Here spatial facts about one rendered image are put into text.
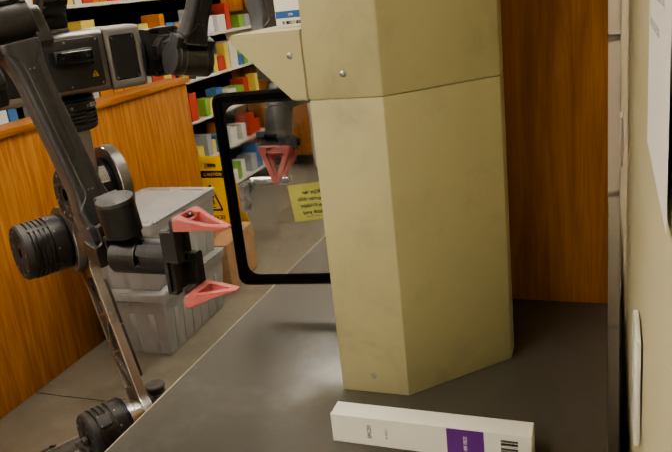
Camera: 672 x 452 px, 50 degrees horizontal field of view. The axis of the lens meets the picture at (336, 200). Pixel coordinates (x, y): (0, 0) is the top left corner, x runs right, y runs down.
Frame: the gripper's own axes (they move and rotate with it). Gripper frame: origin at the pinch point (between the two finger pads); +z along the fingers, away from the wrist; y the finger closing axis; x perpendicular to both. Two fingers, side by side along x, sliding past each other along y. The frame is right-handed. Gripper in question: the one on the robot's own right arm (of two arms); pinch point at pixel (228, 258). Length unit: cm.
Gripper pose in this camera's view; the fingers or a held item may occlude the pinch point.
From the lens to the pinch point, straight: 107.1
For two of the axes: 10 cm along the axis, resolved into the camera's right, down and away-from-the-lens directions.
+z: 9.4, 0.0, -3.5
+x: 3.4, -2.7, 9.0
